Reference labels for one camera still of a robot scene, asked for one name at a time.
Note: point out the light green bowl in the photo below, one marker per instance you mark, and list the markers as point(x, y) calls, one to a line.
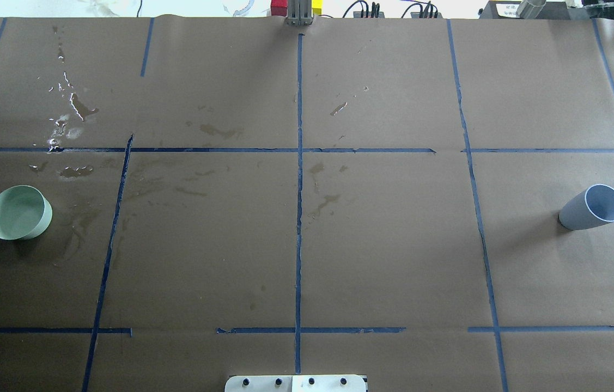
point(25, 213)

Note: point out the blue plastic cup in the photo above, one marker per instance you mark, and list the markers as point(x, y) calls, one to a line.
point(591, 208)

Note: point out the red block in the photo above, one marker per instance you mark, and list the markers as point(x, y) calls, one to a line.
point(278, 7)

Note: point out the yellow block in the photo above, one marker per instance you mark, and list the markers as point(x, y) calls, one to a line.
point(317, 6)

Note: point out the metal cylinder weight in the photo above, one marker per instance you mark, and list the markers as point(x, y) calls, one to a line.
point(530, 9)

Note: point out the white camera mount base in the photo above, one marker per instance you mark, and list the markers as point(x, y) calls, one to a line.
point(337, 382)

